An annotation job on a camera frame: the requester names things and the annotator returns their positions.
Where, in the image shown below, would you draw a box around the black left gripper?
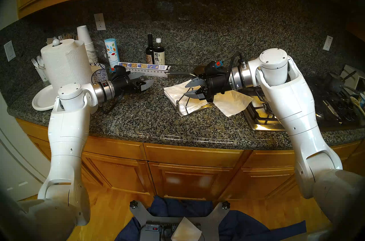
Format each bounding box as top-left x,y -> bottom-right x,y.
114,72 -> 155,97

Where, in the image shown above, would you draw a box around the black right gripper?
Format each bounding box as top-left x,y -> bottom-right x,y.
184,72 -> 233,102

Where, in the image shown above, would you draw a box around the metal wire napkin holder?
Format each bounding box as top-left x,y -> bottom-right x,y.
175,88 -> 214,117

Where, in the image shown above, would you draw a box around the single white napkin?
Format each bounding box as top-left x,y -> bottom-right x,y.
213,89 -> 254,117

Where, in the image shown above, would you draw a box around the white napkin stack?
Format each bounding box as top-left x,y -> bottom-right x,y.
163,81 -> 213,116

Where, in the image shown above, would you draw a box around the long white blue wrap box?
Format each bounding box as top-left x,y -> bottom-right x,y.
118,62 -> 171,78

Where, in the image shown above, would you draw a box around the dark frying pan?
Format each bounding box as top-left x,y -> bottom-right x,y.
165,64 -> 213,78

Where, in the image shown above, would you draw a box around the dark glass wine bottle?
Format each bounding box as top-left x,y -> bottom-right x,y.
145,34 -> 155,65

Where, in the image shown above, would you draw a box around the soy sauce bottle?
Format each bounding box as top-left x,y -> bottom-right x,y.
153,38 -> 165,65

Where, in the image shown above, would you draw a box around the leaf print cylindrical canister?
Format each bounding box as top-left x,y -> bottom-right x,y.
104,38 -> 120,71

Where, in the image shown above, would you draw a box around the blue patterned paper bowl stack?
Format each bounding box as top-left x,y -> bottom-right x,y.
91,63 -> 109,83

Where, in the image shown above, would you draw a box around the white paper cup stack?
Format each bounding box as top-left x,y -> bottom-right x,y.
77,26 -> 99,65

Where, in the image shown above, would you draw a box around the stainless gas cooktop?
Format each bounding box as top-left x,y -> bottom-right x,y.
242,72 -> 362,132

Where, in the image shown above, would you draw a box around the white paper towel roll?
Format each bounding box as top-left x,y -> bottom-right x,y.
40,39 -> 98,92

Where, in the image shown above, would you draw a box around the wooden lower cabinets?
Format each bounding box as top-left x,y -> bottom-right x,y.
16,118 -> 365,201

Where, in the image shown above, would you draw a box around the white cup with forks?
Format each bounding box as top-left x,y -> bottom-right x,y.
36,66 -> 49,82

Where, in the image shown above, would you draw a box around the white paper plate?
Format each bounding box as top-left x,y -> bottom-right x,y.
32,85 -> 59,111

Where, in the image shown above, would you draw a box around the white tissue sheet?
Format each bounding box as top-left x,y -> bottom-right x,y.
171,217 -> 202,241

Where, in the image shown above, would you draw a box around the dark blue cloth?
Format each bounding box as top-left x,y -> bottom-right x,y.
114,195 -> 307,241

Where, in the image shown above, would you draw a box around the white door panel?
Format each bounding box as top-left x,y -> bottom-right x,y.
0,92 -> 56,201

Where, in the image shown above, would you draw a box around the grey power box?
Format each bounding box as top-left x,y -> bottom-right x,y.
140,223 -> 161,241

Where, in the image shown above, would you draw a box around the white rectangular board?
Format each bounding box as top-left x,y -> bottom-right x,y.
341,65 -> 365,88

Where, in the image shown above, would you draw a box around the patterned ceramic spoon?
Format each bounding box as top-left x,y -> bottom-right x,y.
351,96 -> 365,118

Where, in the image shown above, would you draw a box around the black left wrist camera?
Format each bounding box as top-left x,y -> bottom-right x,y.
109,65 -> 127,80

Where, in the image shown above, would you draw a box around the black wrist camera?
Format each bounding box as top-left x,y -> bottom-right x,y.
205,61 -> 228,75
109,65 -> 127,80

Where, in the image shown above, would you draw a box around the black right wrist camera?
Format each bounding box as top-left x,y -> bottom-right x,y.
205,61 -> 228,75

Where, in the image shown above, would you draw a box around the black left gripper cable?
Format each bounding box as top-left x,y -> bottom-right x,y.
100,92 -> 124,114

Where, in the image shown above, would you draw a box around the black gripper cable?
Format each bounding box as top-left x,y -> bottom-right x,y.
225,52 -> 246,85
100,92 -> 124,114

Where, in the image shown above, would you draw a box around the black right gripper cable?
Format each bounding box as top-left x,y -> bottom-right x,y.
225,52 -> 246,85

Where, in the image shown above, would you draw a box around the white light switch plate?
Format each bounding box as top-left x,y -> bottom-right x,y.
4,40 -> 16,62

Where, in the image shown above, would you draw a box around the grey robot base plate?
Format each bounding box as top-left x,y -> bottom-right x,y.
130,201 -> 231,241

